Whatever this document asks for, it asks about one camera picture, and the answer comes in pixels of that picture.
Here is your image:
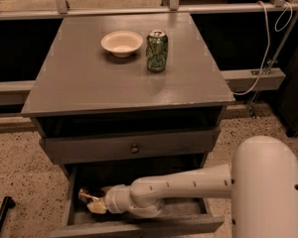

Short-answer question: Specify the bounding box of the round metal drawer knob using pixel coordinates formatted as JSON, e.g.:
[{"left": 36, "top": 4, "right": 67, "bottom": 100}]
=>
[{"left": 130, "top": 144, "right": 139, "bottom": 154}]

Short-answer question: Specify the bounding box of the crushed orange soda can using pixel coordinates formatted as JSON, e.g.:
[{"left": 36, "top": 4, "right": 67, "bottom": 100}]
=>
[{"left": 78, "top": 188, "right": 100, "bottom": 204}]

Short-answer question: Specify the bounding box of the grey wooden drawer cabinet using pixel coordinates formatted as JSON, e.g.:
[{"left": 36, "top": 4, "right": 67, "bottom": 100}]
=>
[{"left": 22, "top": 13, "right": 233, "bottom": 238}]

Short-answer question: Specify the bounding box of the grey metal railing frame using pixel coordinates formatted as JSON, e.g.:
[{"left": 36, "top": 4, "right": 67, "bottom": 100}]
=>
[{"left": 0, "top": 0, "right": 298, "bottom": 107}]

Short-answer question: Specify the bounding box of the closed grey upper drawer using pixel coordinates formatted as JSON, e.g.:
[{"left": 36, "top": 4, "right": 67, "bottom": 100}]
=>
[{"left": 40, "top": 126, "right": 221, "bottom": 165}]

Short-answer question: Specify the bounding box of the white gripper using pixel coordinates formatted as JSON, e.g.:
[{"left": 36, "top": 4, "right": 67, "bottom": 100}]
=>
[{"left": 87, "top": 184, "right": 164, "bottom": 218}]

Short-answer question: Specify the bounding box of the metal diagonal strut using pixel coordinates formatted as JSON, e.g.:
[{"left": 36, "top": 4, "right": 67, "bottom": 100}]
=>
[{"left": 234, "top": 0, "right": 298, "bottom": 118}]

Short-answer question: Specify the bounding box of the black bar on floor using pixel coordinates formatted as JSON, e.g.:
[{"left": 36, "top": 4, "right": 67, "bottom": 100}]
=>
[{"left": 0, "top": 196, "right": 16, "bottom": 232}]

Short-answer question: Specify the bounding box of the open grey middle drawer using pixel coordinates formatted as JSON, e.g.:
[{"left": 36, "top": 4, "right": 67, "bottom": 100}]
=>
[{"left": 51, "top": 154, "right": 224, "bottom": 238}]

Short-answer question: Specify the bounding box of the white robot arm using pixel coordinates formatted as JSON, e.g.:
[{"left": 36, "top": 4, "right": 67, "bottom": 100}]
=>
[{"left": 87, "top": 136, "right": 298, "bottom": 238}]

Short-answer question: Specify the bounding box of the white paper bowl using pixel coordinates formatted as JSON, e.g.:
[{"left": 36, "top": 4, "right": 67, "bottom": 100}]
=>
[{"left": 101, "top": 31, "right": 143, "bottom": 58}]

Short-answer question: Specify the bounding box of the green soda can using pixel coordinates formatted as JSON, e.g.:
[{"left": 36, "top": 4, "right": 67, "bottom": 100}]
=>
[{"left": 146, "top": 30, "right": 168, "bottom": 72}]

